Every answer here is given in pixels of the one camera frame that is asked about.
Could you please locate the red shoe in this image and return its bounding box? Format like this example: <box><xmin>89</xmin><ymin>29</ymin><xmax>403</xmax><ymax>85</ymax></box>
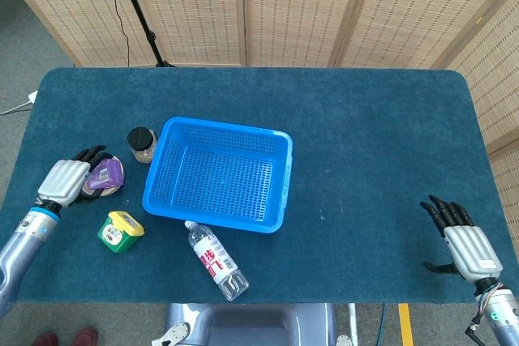
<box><xmin>32</xmin><ymin>332</ymin><xmax>58</xmax><ymax>346</ymax></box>
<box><xmin>68</xmin><ymin>327</ymin><xmax>99</xmax><ymax>346</ymax></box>

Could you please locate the black tripod stand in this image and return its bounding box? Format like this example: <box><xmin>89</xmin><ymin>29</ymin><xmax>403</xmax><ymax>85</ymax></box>
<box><xmin>111</xmin><ymin>0</ymin><xmax>178</xmax><ymax>68</ymax></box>

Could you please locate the blue perforated plastic basket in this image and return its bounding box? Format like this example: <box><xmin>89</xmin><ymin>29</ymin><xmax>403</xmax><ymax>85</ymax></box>
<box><xmin>141</xmin><ymin>116</ymin><xmax>294</xmax><ymax>235</ymax></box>

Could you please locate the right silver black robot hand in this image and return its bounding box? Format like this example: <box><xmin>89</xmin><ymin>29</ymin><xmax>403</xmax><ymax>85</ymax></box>
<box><xmin>419</xmin><ymin>194</ymin><xmax>504</xmax><ymax>283</ymax></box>

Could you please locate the clear jar with black lid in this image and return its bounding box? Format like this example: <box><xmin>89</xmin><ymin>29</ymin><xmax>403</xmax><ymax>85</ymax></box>
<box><xmin>127</xmin><ymin>126</ymin><xmax>159</xmax><ymax>164</ymax></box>

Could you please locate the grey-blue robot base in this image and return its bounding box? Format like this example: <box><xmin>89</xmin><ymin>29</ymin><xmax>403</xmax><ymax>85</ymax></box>
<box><xmin>164</xmin><ymin>303</ymin><xmax>337</xmax><ymax>346</ymax></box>

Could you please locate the clear plastic water bottle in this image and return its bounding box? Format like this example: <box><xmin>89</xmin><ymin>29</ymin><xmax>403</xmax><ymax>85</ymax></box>
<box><xmin>184</xmin><ymin>220</ymin><xmax>251</xmax><ymax>302</ymax></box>

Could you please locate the yellow floor tape strip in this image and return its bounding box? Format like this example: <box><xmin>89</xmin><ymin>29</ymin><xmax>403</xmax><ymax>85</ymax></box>
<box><xmin>397</xmin><ymin>303</ymin><xmax>414</xmax><ymax>346</ymax></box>

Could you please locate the blue floor cable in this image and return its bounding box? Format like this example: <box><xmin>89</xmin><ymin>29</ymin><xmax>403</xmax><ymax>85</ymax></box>
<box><xmin>375</xmin><ymin>303</ymin><xmax>388</xmax><ymax>346</ymax></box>

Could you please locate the white floor strip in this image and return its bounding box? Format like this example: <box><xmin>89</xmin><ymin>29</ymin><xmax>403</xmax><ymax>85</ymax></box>
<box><xmin>347</xmin><ymin>303</ymin><xmax>360</xmax><ymax>346</ymax></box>

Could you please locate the purple carton box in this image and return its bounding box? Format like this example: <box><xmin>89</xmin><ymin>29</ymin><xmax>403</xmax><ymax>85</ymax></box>
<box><xmin>88</xmin><ymin>158</ymin><xmax>125</xmax><ymax>190</ymax></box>

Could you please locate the thin black hanging cable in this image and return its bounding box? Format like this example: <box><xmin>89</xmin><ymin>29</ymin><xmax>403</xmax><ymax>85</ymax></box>
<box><xmin>98</xmin><ymin>0</ymin><xmax>131</xmax><ymax>67</ymax></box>

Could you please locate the green yellow lid container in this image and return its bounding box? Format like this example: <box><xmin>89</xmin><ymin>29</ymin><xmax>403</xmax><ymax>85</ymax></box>
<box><xmin>97</xmin><ymin>211</ymin><xmax>146</xmax><ymax>254</ymax></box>

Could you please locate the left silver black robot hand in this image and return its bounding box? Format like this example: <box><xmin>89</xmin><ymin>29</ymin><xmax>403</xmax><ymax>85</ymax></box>
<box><xmin>36</xmin><ymin>145</ymin><xmax>114</xmax><ymax>207</ymax></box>

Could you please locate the teal table carpet mat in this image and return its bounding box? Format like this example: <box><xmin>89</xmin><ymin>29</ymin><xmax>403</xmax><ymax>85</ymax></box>
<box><xmin>0</xmin><ymin>66</ymin><xmax>519</xmax><ymax>305</ymax></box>

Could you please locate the beige round bowl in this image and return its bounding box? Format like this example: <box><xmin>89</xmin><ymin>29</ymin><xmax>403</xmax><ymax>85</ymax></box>
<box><xmin>82</xmin><ymin>154</ymin><xmax>126</xmax><ymax>199</ymax></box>

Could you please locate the white floor cable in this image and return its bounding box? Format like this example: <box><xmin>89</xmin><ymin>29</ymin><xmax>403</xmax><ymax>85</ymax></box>
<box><xmin>0</xmin><ymin>101</ymin><xmax>32</xmax><ymax>117</ymax></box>

